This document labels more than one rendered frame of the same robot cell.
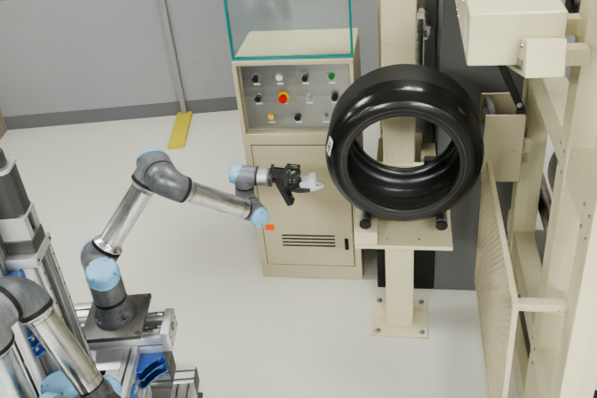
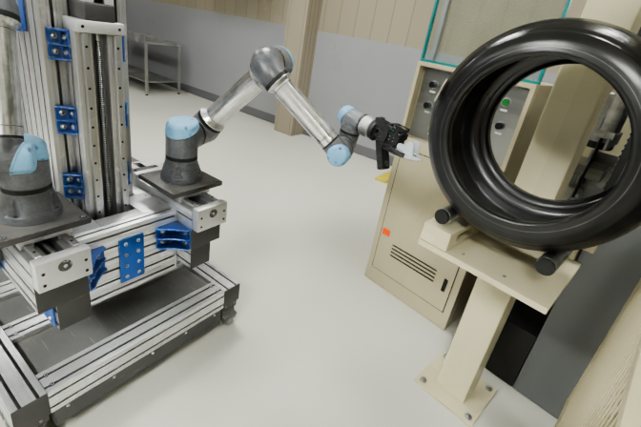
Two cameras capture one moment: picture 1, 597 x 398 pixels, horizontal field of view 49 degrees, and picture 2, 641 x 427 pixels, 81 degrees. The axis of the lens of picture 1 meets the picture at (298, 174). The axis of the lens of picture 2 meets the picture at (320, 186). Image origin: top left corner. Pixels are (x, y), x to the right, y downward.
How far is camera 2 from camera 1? 147 cm
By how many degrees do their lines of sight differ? 29
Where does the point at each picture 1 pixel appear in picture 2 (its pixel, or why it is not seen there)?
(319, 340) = (363, 348)
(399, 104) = (561, 36)
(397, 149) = (537, 176)
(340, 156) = (446, 106)
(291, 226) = (403, 241)
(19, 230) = not seen: outside the picture
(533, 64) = not seen: outside the picture
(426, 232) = (521, 276)
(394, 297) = (456, 355)
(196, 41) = not seen: hidden behind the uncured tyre
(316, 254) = (413, 279)
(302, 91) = not seen: hidden behind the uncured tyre
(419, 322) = (473, 405)
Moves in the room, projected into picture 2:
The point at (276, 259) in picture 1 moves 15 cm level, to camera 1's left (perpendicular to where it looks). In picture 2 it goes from (380, 265) to (358, 254)
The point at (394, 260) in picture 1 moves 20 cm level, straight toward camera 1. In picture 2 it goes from (474, 314) to (451, 337)
